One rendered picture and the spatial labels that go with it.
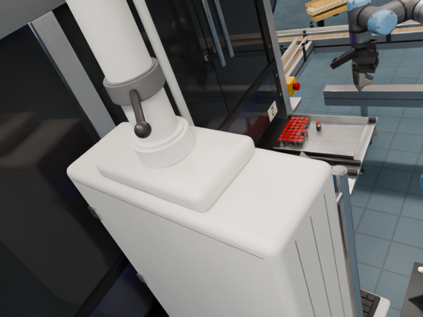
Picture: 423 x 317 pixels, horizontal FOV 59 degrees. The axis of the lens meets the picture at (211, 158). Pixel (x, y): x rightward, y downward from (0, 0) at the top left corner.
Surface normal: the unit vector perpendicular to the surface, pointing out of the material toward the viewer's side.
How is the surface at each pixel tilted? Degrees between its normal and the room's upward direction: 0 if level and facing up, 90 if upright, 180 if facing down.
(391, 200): 0
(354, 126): 0
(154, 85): 90
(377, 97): 90
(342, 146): 0
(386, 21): 90
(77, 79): 90
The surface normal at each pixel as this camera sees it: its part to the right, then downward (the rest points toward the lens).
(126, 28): 0.80, 0.14
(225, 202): -0.29, -0.76
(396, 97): -0.48, 0.65
